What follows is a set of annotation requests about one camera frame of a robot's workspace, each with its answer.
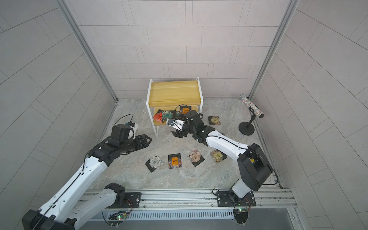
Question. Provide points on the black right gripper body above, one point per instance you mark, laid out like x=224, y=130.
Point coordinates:
x=189, y=127

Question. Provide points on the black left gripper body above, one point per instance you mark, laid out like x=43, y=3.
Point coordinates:
x=133, y=144

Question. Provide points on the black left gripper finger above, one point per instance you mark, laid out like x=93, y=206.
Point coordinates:
x=142, y=144
x=145, y=138

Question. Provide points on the beige label tea bag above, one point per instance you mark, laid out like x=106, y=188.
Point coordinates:
x=214, y=120

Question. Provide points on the white patterned tea bag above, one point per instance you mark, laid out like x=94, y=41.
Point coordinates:
x=153, y=163

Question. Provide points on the green label floral tea bag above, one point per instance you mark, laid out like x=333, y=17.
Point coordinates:
x=166, y=115

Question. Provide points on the red tea bag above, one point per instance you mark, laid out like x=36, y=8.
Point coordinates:
x=158, y=117

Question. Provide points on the orange label black tea bag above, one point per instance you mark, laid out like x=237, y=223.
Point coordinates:
x=174, y=161

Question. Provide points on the yellow olive tea bag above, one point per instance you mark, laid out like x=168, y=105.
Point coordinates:
x=218, y=156

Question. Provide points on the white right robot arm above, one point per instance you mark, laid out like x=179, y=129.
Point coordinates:
x=254, y=168

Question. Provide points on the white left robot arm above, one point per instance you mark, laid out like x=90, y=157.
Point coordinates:
x=60, y=212

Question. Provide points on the orange label lower tea bag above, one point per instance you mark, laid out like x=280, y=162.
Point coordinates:
x=184, y=109

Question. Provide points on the glitter roller on black stand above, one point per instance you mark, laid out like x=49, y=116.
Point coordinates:
x=247, y=128

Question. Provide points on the left circuit board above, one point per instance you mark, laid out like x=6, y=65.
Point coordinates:
x=118, y=218

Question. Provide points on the circuit board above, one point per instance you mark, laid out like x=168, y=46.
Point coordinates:
x=118, y=218
x=240, y=216

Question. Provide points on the right circuit board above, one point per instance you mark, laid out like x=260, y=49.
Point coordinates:
x=240, y=216

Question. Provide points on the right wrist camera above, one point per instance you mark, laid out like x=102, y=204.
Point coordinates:
x=177, y=124

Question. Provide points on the white frame wooden shelf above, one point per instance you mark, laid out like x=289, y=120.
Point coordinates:
x=169, y=95

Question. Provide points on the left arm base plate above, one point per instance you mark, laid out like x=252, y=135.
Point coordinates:
x=129, y=199

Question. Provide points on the aluminium rail frame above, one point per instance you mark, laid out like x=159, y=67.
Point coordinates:
x=196, y=204

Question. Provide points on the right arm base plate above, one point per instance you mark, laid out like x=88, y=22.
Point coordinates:
x=225, y=199

